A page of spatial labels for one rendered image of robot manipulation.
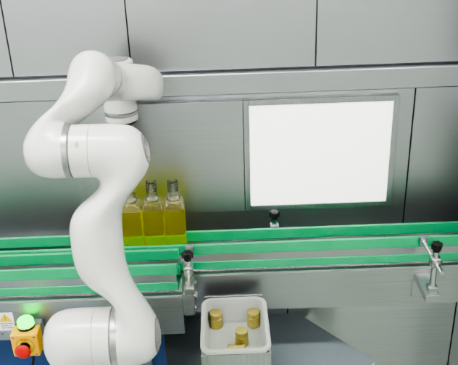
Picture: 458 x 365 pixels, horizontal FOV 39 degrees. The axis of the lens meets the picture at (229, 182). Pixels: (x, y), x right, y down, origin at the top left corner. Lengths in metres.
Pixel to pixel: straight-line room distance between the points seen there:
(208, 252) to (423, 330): 0.85
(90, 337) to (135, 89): 0.56
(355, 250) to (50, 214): 0.90
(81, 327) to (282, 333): 0.90
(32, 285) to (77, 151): 0.69
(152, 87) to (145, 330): 0.57
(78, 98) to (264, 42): 0.69
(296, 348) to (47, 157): 1.10
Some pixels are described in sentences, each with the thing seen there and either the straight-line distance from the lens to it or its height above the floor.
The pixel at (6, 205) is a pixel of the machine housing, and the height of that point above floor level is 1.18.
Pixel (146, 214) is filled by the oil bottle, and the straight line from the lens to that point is 1.76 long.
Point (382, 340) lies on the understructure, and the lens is 2.28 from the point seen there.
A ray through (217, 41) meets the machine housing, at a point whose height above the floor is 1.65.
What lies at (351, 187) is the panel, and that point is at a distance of 1.92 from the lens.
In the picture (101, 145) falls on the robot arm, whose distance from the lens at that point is 1.18.
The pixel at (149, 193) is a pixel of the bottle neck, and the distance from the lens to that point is 1.75.
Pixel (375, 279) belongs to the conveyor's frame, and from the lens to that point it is 1.87.
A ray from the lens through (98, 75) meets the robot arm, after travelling 1.25.
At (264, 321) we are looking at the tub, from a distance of 1.70.
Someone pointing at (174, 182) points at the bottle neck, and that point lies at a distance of 1.73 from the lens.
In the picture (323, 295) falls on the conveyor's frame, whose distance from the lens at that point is 1.87.
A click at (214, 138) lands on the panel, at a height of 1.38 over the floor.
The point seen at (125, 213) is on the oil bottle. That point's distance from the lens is 1.76.
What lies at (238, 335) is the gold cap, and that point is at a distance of 1.71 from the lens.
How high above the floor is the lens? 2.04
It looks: 25 degrees down
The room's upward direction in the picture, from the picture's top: 2 degrees counter-clockwise
